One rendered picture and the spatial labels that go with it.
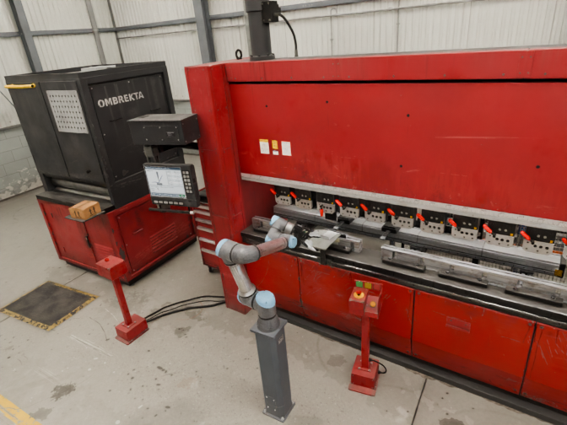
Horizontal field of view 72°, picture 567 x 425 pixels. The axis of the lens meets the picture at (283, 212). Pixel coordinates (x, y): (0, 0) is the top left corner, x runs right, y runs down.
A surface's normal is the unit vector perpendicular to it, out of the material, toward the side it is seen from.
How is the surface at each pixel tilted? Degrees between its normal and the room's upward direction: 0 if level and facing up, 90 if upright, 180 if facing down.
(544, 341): 90
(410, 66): 90
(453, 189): 90
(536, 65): 90
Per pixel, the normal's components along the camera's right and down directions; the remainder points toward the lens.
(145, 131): -0.33, 0.42
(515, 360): -0.55, 0.39
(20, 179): 0.86, 0.15
